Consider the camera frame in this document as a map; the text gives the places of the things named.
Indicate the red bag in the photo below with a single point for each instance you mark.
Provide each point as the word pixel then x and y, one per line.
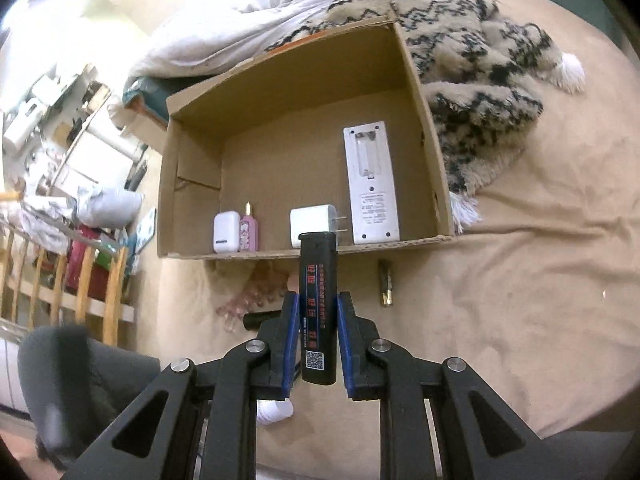
pixel 80 260

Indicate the brown cardboard box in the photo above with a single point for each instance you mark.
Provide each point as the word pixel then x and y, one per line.
pixel 290 160

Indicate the yellow wooden chair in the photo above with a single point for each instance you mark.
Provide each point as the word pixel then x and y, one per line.
pixel 90 280

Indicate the black and cream patterned blanket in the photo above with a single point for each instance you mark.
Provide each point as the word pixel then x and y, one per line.
pixel 475 85

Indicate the black rectangular device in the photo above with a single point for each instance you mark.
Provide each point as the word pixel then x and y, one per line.
pixel 317 310

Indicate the dark gold cylindrical tube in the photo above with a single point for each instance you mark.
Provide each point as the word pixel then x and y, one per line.
pixel 385 282

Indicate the white duvet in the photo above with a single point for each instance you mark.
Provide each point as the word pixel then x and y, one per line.
pixel 225 25

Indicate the white hanging clothes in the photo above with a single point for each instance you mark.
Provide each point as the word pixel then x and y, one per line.
pixel 35 220

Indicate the pink perfume bottle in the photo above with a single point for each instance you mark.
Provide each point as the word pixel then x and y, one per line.
pixel 249 232

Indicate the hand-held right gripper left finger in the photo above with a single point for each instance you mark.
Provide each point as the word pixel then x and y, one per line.
pixel 287 350

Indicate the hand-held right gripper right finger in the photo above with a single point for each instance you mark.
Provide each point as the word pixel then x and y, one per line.
pixel 345 350

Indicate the white remote control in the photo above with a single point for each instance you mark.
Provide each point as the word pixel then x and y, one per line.
pixel 372 200

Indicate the grey stuffed bag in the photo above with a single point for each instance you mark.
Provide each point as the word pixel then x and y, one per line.
pixel 110 205

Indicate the white bathroom scale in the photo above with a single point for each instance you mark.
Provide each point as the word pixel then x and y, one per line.
pixel 147 230

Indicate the white earbuds case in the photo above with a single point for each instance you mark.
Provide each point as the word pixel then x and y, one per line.
pixel 226 232

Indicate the white charger plug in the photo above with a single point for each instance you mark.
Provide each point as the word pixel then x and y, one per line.
pixel 312 225

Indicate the person's grey trouser leg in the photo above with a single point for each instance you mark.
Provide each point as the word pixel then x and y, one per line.
pixel 75 385

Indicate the bed with beige sheet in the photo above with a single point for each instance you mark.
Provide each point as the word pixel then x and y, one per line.
pixel 525 310

